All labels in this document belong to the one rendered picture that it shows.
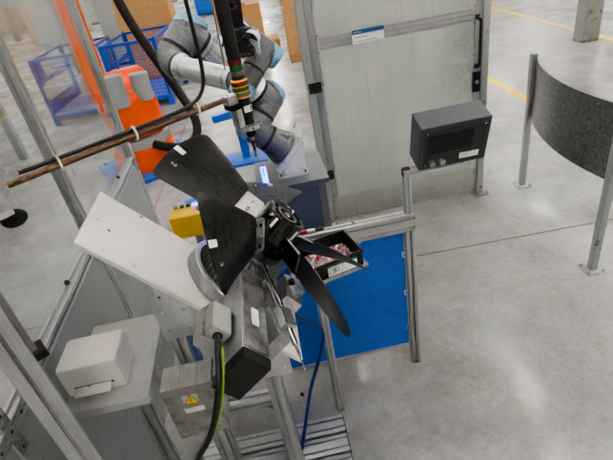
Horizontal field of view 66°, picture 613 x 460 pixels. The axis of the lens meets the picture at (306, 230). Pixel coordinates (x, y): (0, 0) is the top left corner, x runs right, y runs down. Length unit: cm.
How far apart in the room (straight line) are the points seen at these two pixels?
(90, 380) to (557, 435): 178
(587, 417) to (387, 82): 216
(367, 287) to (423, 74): 169
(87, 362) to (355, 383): 135
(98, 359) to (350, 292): 108
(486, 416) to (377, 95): 203
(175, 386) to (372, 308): 104
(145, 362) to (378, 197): 240
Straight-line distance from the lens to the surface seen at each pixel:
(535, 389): 244
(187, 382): 145
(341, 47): 312
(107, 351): 147
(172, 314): 137
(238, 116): 125
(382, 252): 200
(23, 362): 119
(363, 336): 228
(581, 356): 262
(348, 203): 350
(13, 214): 108
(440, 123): 175
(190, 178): 131
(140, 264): 124
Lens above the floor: 186
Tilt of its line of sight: 32 degrees down
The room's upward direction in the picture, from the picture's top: 11 degrees counter-clockwise
